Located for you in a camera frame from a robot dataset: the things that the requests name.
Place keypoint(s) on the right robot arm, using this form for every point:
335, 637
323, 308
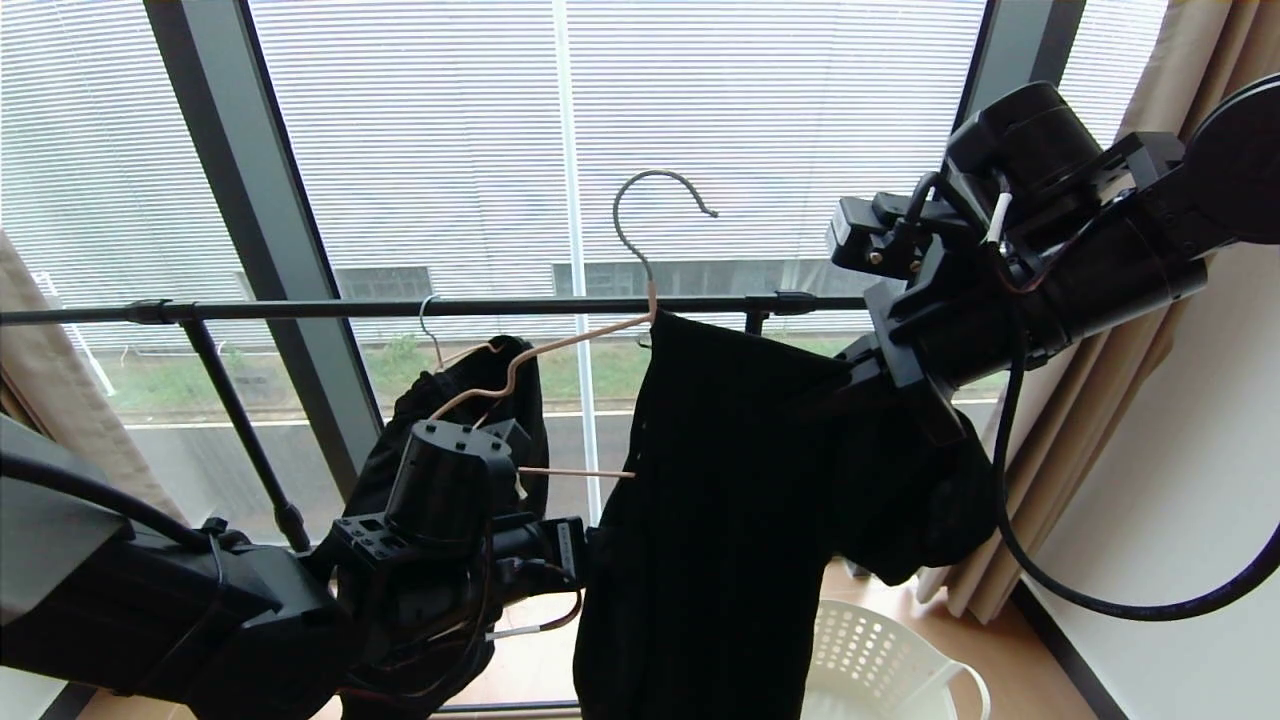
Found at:
1100, 270

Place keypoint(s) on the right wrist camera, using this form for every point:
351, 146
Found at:
860, 235

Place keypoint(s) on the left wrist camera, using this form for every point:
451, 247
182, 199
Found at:
505, 440

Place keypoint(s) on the black garment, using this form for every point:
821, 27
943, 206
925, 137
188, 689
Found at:
720, 520
525, 400

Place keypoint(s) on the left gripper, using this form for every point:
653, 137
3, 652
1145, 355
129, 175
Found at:
565, 548

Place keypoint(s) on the black clothes rack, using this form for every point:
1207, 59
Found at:
300, 308

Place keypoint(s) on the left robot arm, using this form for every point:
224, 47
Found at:
450, 480

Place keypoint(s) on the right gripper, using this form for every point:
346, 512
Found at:
960, 330

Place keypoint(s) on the white laundry basket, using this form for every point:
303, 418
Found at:
870, 660

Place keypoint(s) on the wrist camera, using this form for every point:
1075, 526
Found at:
505, 440
860, 235

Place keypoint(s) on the beige curtain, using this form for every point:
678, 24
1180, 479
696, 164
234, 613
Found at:
80, 430
1060, 470

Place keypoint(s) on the pink clothes hanger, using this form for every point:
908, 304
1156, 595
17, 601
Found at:
652, 305
437, 352

